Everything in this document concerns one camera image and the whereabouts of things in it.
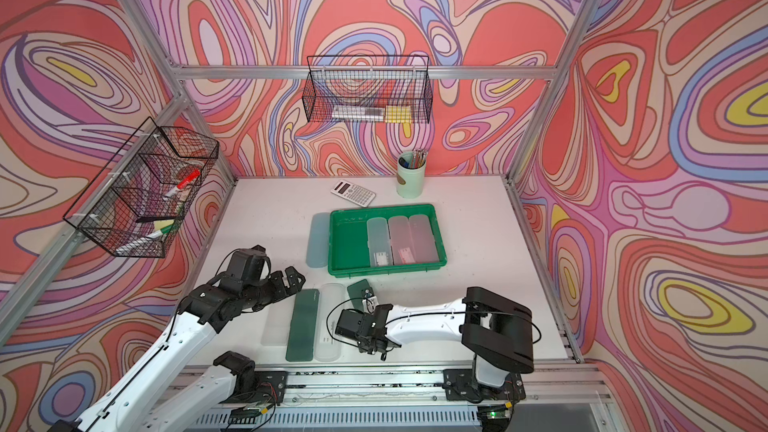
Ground black wire basket back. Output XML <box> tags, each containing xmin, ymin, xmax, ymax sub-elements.
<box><xmin>302</xmin><ymin>53</ymin><xmax>433</xmax><ymax>124</ymax></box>

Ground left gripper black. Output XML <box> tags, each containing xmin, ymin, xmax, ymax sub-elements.
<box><xmin>240</xmin><ymin>264</ymin><xmax>307</xmax><ymax>311</ymax></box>

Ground black wire basket left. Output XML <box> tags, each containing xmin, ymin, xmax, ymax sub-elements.
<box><xmin>63</xmin><ymin>118</ymin><xmax>219</xmax><ymax>258</ymax></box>

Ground white calculator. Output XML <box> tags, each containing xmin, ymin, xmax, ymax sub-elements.
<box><xmin>331</xmin><ymin>180</ymin><xmax>376</xmax><ymax>208</ymax></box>

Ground frosted white pencil case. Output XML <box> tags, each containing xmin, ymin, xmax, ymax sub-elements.
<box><xmin>314</xmin><ymin>283</ymin><xmax>347</xmax><ymax>362</ymax></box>
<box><xmin>366</xmin><ymin>217</ymin><xmax>394</xmax><ymax>267</ymax></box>

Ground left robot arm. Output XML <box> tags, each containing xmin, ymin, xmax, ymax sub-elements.
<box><xmin>49</xmin><ymin>266</ymin><xmax>306</xmax><ymax>431</ymax></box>

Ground yellow box in basket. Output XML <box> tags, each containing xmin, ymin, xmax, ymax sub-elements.
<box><xmin>384</xmin><ymin>105</ymin><xmax>413</xmax><ymax>124</ymax></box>

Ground red marker in basket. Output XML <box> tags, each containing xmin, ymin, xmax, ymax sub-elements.
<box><xmin>164</xmin><ymin>170</ymin><xmax>201</xmax><ymax>199</ymax></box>

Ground pens in cup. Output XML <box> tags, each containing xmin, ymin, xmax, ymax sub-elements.
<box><xmin>398</xmin><ymin>149</ymin><xmax>428</xmax><ymax>170</ymax></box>

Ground black wire basket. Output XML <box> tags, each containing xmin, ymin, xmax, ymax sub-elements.
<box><xmin>302</xmin><ymin>53</ymin><xmax>433</xmax><ymax>124</ymax></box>
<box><xmin>63</xmin><ymin>118</ymin><xmax>219</xmax><ymax>258</ymax></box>

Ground light blue pencil case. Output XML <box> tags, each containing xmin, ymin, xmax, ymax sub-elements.
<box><xmin>305</xmin><ymin>212</ymin><xmax>330</xmax><ymax>268</ymax></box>

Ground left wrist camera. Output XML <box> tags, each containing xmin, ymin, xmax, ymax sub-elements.
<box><xmin>220</xmin><ymin>245</ymin><xmax>271</xmax><ymax>292</ymax></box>

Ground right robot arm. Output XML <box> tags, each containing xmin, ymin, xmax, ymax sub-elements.
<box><xmin>328</xmin><ymin>286</ymin><xmax>542</xmax><ymax>389</ymax></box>

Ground green plastic storage box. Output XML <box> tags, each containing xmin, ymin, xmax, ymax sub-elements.
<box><xmin>328</xmin><ymin>204</ymin><xmax>447</xmax><ymax>278</ymax></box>

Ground green white marker in basket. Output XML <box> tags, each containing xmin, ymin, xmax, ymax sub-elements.
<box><xmin>115</xmin><ymin>219</ymin><xmax>177</xmax><ymax>256</ymax></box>

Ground clear box in basket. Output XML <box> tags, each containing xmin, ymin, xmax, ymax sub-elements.
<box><xmin>331</xmin><ymin>105</ymin><xmax>386</xmax><ymax>122</ymax></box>

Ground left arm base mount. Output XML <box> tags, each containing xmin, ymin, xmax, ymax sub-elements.
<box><xmin>199</xmin><ymin>351</ymin><xmax>287</xmax><ymax>406</ymax></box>

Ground pale green pen cup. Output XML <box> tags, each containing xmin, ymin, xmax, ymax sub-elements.
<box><xmin>396</xmin><ymin>156</ymin><xmax>427</xmax><ymax>199</ymax></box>

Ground pink pencil case small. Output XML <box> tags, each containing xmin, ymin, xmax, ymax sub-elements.
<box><xmin>409</xmin><ymin>214</ymin><xmax>439</xmax><ymax>264</ymax></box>

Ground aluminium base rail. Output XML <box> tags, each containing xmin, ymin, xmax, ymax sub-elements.
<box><xmin>185</xmin><ymin>361</ymin><xmax>626</xmax><ymax>431</ymax></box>

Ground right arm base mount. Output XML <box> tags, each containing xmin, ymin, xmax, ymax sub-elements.
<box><xmin>442</xmin><ymin>369</ymin><xmax>526</xmax><ymax>404</ymax></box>

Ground dark green pencil case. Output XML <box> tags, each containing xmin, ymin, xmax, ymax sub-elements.
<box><xmin>347</xmin><ymin>279</ymin><xmax>378</xmax><ymax>313</ymax></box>
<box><xmin>285</xmin><ymin>289</ymin><xmax>320</xmax><ymax>363</ymax></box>

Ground frosted flat pencil case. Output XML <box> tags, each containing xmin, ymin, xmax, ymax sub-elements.
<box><xmin>261</xmin><ymin>301</ymin><xmax>294</xmax><ymax>347</ymax></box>

